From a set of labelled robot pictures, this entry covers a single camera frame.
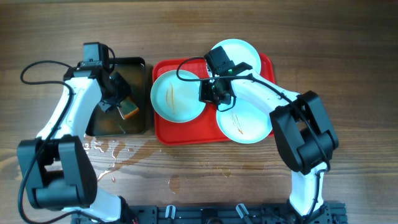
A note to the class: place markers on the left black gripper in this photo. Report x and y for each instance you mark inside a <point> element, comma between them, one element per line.
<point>125,88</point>

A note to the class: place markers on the light blue plate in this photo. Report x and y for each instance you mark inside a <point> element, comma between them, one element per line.
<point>239,51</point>
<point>243,123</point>
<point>176,100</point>

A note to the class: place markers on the light blue plate top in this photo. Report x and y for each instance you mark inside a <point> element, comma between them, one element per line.
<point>239,51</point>

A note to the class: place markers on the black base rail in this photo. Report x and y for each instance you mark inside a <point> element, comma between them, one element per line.
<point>328,213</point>

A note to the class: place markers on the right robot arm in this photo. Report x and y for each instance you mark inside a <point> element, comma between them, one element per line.
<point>304,135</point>

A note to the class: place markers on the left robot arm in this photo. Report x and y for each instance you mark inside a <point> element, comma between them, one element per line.
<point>57,174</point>

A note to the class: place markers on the orange green scrub sponge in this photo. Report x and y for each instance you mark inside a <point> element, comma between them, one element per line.
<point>128,108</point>

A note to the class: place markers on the black water tray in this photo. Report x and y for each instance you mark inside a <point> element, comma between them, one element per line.
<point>134,71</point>

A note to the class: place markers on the light blue plate bottom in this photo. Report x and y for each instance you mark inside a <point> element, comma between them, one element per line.
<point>243,123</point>

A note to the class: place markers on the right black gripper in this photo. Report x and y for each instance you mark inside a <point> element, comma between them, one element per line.
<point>204,95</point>

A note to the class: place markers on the red serving tray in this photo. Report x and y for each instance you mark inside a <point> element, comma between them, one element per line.
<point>204,128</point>

